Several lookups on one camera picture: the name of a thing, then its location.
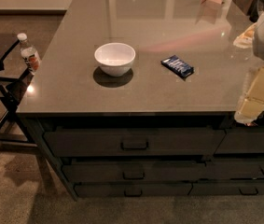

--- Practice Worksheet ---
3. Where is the dark folding chair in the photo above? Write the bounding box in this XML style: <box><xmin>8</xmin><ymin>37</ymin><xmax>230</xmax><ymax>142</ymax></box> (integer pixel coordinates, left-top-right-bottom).
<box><xmin>0</xmin><ymin>33</ymin><xmax>34</xmax><ymax>144</ymax></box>

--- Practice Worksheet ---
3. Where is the white ceramic bowl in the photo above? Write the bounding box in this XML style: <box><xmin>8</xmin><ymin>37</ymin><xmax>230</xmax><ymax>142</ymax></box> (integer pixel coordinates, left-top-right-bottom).
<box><xmin>94</xmin><ymin>43</ymin><xmax>136</xmax><ymax>77</ymax></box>

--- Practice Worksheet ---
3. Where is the clear plastic water bottle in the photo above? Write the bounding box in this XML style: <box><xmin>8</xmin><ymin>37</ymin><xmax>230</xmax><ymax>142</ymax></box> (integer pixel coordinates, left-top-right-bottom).
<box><xmin>17</xmin><ymin>33</ymin><xmax>41</xmax><ymax>74</ymax></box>

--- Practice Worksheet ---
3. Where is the glass jar with snacks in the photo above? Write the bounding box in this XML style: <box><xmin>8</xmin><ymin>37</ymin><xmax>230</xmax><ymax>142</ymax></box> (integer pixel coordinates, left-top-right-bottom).
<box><xmin>233</xmin><ymin>23</ymin><xmax>256</xmax><ymax>49</ymax></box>

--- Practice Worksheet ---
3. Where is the dark counter cabinet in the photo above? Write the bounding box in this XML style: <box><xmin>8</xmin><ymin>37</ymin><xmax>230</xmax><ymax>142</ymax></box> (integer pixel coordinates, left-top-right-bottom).
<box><xmin>18</xmin><ymin>0</ymin><xmax>264</xmax><ymax>198</ymax></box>

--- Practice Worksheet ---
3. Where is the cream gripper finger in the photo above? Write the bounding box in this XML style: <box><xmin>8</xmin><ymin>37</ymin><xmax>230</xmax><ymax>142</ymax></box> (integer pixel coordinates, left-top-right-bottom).
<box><xmin>234</xmin><ymin>64</ymin><xmax>264</xmax><ymax>124</ymax></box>

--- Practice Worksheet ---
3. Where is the blue snack bar wrapper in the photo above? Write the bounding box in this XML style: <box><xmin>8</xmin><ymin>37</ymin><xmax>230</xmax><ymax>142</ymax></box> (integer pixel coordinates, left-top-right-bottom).
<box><xmin>160</xmin><ymin>55</ymin><xmax>194</xmax><ymax>78</ymax></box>

